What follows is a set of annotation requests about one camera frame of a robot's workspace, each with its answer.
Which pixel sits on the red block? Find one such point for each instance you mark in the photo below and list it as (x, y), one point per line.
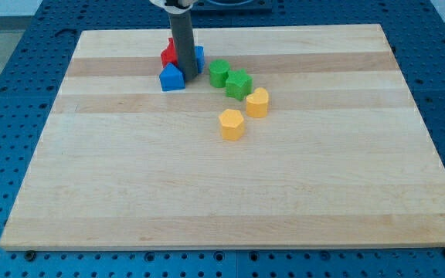
(169, 55)

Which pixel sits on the blue triangle block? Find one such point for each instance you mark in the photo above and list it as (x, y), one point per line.
(171, 78)

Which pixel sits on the green cylinder block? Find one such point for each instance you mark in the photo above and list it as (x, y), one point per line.
(218, 72)

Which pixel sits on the yellow heart block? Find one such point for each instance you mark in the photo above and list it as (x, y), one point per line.
(257, 103)

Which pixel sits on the wooden board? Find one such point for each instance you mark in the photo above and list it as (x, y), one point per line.
(343, 159)

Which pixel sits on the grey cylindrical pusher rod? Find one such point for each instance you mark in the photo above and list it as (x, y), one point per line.
(182, 34)

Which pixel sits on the green star block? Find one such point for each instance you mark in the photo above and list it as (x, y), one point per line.
(238, 84)

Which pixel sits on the blue cube block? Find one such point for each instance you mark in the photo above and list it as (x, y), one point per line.
(200, 58)

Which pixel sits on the dark blue base plate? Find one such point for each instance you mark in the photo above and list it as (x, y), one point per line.
(209, 6)

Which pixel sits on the yellow hexagon block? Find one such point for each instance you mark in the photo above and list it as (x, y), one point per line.
(232, 125)

